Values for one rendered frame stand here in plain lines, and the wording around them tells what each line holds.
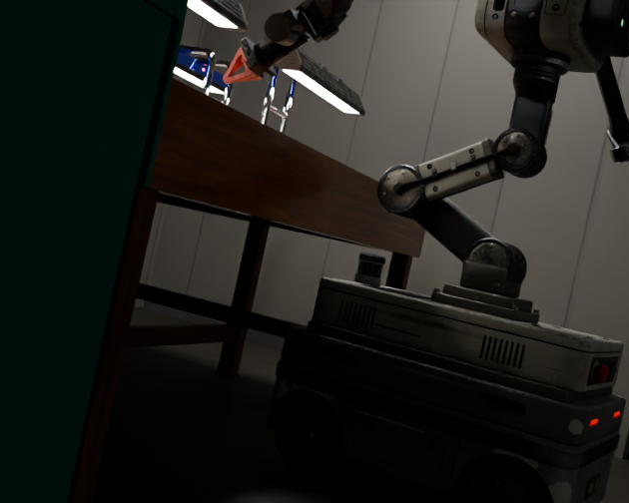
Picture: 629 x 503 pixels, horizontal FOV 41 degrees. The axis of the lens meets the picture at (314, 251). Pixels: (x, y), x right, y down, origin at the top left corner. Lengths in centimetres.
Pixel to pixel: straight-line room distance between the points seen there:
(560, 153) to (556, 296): 62
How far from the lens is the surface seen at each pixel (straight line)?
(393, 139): 412
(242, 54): 185
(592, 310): 352
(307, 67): 260
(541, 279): 378
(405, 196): 215
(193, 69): 310
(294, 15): 175
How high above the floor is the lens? 55
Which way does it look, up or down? level
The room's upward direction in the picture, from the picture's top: 12 degrees clockwise
